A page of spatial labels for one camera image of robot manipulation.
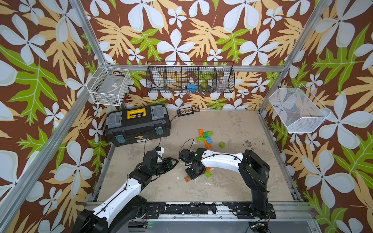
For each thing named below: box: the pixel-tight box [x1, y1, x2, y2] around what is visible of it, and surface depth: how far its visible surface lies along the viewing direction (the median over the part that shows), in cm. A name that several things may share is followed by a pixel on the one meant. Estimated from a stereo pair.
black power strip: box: [176, 107, 195, 117], surface depth 121 cm
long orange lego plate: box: [196, 129, 214, 150], surface depth 103 cm
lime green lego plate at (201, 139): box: [196, 136, 206, 142], surface depth 103 cm
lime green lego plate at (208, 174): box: [204, 170, 213, 179], surface depth 88 cm
